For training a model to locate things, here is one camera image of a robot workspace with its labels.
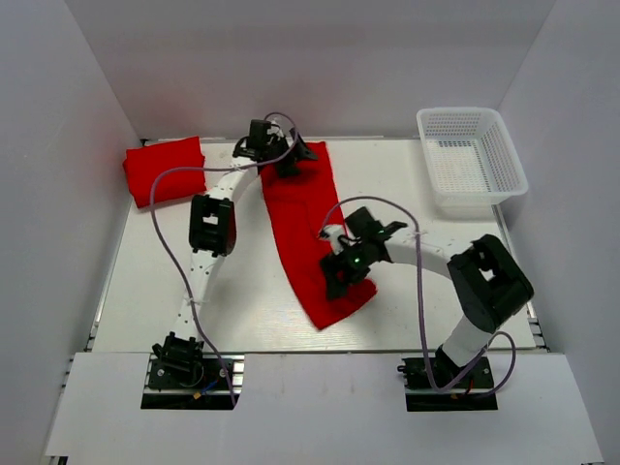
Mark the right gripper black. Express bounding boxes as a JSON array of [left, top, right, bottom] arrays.
[[320, 240, 375, 302]]

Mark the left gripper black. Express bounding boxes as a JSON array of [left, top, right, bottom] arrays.
[[265, 129, 319, 179]]

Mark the red t shirt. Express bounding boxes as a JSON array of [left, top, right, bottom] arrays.
[[122, 137, 206, 208], [261, 141, 377, 330]]

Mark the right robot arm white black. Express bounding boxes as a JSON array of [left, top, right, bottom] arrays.
[[319, 207, 534, 387]]

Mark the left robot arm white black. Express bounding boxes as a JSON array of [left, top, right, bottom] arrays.
[[158, 111, 318, 354]]

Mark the white plastic mesh basket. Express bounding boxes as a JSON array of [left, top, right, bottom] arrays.
[[417, 107, 529, 208]]

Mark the folded red t shirt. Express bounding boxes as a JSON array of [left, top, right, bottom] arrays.
[[122, 137, 206, 208]]

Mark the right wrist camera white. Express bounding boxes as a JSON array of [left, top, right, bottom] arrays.
[[319, 224, 346, 243]]

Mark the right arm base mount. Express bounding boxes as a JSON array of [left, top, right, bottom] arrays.
[[396, 356, 500, 414]]

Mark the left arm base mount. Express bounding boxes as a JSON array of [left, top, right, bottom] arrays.
[[140, 332, 244, 411]]

